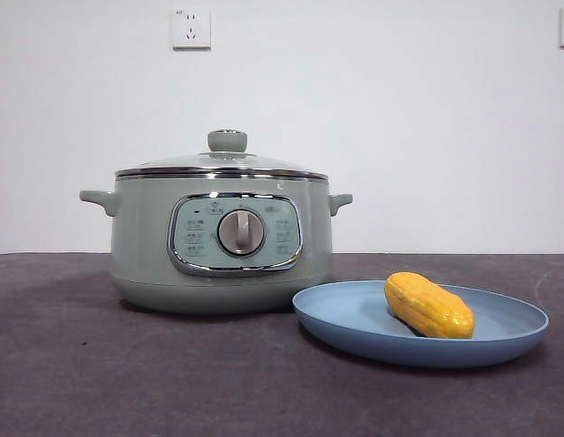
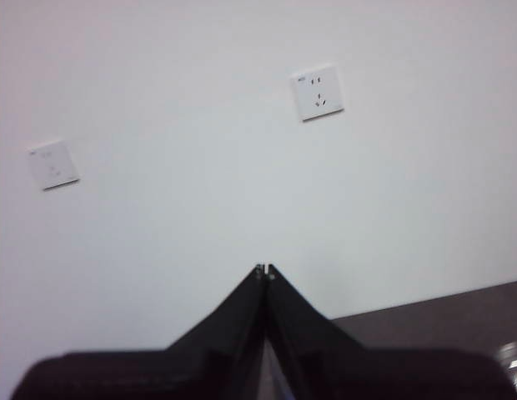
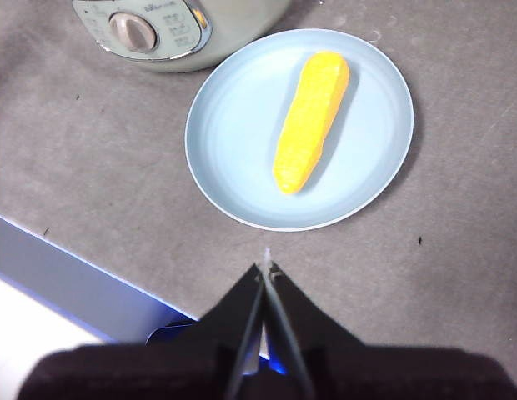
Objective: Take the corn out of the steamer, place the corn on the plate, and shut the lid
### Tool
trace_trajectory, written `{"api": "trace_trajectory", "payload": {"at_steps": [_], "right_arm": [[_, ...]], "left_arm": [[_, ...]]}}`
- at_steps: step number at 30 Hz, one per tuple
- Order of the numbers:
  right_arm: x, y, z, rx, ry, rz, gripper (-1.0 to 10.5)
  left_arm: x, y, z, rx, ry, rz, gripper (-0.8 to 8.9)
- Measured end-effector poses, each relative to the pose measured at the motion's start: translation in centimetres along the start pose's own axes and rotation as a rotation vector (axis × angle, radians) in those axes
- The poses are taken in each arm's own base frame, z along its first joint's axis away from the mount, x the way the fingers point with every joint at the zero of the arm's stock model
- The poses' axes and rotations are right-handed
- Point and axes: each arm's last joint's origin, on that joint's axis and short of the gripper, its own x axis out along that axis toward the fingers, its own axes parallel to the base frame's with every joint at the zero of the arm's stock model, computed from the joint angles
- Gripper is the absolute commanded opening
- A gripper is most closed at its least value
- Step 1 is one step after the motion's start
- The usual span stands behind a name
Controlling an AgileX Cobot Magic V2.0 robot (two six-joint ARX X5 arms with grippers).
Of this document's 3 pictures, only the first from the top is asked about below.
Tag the glass lid with green knob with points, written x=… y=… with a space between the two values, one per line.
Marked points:
x=226 y=142

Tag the yellow corn cob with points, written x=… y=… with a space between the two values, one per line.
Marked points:
x=427 y=306

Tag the blue round plate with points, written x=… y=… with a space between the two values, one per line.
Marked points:
x=350 y=318

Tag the pale green electric steamer pot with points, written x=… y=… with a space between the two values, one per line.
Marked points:
x=141 y=236

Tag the white wall power socket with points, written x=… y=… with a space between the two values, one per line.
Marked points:
x=192 y=28

